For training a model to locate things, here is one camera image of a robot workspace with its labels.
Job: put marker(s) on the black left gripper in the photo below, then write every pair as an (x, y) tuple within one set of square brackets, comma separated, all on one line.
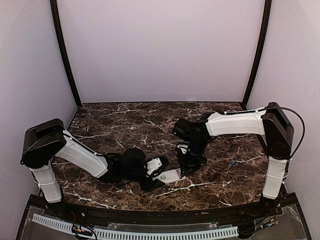
[(150, 185)]

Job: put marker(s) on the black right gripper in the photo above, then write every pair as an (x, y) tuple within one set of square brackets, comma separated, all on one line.
[(186, 164)]

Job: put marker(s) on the white remote control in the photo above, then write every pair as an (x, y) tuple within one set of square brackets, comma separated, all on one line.
[(170, 176)]

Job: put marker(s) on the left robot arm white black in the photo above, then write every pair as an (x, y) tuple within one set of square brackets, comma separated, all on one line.
[(48, 140)]

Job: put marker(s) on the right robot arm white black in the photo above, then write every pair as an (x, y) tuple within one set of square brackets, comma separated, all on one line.
[(269, 122)]

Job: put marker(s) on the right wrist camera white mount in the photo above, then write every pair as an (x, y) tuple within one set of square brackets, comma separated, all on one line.
[(182, 147)]

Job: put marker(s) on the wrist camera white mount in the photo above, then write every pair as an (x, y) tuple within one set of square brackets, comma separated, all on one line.
[(155, 166), (182, 147)]

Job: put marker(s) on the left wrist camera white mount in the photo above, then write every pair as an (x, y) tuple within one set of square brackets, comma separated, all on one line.
[(155, 166)]

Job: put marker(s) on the black front rail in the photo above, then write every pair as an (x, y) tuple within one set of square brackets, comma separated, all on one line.
[(241, 214)]

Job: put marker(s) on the white slotted cable duct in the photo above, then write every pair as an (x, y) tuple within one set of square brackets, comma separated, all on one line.
[(119, 231)]

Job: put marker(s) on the right black frame post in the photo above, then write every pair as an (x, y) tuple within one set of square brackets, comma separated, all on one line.
[(258, 53)]

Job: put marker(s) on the black frame post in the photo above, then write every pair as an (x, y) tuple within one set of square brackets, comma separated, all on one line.
[(258, 53), (63, 52)]

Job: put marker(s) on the left black frame post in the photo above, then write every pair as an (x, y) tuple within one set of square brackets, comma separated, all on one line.
[(63, 52)]

